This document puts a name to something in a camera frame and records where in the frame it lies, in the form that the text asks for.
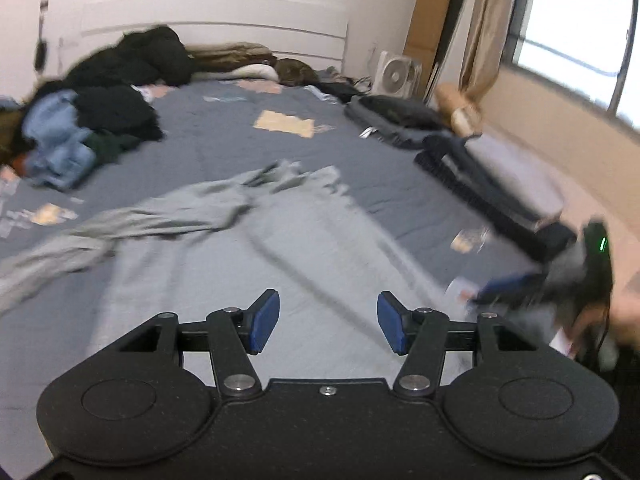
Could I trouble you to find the white pillow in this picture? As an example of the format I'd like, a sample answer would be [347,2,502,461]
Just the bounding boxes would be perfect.
[192,62,281,82]

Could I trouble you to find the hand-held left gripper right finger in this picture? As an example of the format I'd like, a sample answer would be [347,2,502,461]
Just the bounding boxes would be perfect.
[376,291,551,401]

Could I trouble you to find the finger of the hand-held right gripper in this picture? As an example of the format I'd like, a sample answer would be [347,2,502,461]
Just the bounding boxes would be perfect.
[474,270,549,307]

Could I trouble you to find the light grey folded garment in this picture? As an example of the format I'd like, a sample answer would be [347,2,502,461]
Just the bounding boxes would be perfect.
[465,135,567,222]

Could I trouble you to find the dark patterned crumpled garment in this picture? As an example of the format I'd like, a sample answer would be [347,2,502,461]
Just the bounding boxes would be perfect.
[314,79,367,105]

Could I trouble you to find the olive folded blanket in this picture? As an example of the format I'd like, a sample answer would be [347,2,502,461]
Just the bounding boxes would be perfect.
[186,42,274,74]

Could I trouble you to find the grey t-shirt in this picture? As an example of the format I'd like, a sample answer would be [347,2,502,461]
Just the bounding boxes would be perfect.
[0,160,566,466]

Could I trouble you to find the dark green garment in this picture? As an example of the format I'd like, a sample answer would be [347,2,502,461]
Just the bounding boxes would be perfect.
[82,130,142,167]

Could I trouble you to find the black hanging brush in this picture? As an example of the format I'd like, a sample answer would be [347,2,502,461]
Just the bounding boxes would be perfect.
[33,0,50,72]

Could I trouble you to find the white headboard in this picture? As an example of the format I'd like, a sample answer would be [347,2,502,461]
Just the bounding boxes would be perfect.
[60,0,351,75]

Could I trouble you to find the black cable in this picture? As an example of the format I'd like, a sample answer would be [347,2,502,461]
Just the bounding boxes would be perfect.
[574,302,612,363]

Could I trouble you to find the beige curtain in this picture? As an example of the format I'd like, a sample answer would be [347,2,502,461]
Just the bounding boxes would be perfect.
[459,0,524,104]

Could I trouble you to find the brown cardboard box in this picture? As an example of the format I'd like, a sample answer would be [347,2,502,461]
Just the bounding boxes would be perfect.
[402,0,462,69]

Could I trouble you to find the navy dotted folded garment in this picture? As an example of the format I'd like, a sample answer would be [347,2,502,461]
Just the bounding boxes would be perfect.
[413,135,577,263]

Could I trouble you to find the grey folded pants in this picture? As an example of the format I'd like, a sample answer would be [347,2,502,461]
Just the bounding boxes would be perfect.
[345,101,452,151]

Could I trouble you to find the person's right hand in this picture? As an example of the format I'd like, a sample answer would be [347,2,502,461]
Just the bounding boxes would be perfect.
[569,267,640,350]

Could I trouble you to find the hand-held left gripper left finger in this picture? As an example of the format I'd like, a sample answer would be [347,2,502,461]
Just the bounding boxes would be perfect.
[102,288,281,401]

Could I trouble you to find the window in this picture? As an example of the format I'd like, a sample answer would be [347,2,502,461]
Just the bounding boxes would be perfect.
[504,0,640,135]

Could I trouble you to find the brown garment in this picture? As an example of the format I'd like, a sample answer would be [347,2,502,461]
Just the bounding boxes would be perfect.
[0,110,32,171]

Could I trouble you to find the black flat board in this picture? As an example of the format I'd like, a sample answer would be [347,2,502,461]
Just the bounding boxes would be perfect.
[426,0,469,97]

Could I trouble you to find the black jacket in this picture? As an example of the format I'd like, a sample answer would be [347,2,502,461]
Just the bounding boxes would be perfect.
[65,25,197,92]

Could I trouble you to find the white box fan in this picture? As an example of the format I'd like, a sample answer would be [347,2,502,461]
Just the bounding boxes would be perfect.
[372,50,422,97]

